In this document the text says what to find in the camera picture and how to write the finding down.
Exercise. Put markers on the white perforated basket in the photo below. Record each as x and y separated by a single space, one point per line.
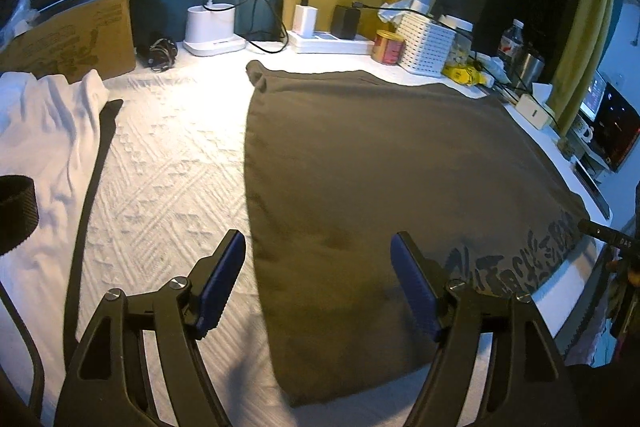
425 47

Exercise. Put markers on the small beige box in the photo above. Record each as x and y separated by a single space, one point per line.
532 112

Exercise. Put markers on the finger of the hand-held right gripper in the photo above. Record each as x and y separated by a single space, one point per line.
607 234

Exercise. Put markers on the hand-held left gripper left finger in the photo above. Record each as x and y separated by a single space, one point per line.
220 287

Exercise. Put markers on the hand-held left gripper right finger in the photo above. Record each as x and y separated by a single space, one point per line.
417 287

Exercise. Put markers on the stainless steel cup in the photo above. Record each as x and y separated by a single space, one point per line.
530 64

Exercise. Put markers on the small lit screen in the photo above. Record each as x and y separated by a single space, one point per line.
594 94

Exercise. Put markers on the dark monitor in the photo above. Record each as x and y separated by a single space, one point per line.
620 127

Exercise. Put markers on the olive printed sweatshirt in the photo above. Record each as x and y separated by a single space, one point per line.
375 157

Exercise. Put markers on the white mug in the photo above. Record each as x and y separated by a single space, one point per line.
586 133

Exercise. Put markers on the red round tin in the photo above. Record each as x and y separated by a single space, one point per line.
387 49

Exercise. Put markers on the olive curtain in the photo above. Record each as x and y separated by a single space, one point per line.
585 32

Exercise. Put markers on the white lidded jar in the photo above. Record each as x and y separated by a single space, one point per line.
457 24

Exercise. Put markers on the white textured tablecloth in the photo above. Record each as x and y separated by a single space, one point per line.
165 167

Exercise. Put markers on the yellow snack packet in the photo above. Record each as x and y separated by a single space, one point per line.
465 74

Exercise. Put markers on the white power strip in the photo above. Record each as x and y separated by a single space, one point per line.
325 44

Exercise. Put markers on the white charger plug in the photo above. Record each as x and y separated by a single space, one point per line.
304 21

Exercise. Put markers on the white cloth garment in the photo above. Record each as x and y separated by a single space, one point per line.
45 132

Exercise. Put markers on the black power adapter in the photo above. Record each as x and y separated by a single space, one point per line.
345 23

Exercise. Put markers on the brown cardboard box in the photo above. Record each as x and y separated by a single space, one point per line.
75 42

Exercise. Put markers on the clear plastic water bottle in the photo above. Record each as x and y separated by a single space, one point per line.
510 42

